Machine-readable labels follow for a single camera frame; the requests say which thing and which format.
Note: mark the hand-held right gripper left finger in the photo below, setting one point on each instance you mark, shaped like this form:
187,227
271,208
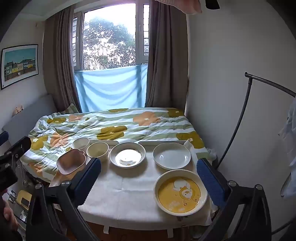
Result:
89,178

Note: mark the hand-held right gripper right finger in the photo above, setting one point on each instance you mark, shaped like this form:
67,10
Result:
209,180

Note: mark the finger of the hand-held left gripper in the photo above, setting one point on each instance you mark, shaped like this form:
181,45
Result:
19,147
3,138

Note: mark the cream smooth bowl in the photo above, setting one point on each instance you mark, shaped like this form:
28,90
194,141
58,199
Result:
97,150

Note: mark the white plate with dark rim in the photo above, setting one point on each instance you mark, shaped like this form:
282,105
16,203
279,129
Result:
127,155

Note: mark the person's left hand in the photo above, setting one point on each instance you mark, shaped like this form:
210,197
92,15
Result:
9,215

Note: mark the yellow container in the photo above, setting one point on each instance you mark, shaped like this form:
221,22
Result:
22,195

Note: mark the yellow bear print plate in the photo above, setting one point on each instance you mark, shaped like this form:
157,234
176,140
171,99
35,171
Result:
179,192

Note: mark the white ribbed bowl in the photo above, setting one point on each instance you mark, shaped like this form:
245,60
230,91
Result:
80,143

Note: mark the white patterned tablecloth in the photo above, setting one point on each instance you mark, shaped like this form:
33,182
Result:
124,185

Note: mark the white rectangular tray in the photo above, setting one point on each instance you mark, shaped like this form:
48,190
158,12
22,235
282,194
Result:
157,142
104,141

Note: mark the plain white plate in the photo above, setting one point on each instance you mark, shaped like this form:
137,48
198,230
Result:
172,156

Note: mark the floral striped blanket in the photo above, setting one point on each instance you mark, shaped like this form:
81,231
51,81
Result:
115,125

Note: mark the striped green pillow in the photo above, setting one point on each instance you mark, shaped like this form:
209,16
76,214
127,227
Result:
72,109

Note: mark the framed houses picture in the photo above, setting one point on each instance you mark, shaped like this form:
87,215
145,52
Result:
19,64

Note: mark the light blue cloth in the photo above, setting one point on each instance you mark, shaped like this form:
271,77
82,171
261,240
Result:
111,90

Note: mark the white hanging garment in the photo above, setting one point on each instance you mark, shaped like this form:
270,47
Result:
290,139

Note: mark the black clothes rack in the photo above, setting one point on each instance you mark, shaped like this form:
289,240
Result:
248,92

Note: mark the brown curtain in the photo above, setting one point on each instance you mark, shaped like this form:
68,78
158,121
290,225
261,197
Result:
60,58
166,58

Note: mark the window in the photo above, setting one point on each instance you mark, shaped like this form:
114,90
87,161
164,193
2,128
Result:
108,37

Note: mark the black hanging item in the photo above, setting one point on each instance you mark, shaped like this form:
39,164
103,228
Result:
212,4

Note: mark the pink hanging cloth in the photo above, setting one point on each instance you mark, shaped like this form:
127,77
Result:
180,5

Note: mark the wall socket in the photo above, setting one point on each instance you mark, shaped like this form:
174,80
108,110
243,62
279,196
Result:
19,109

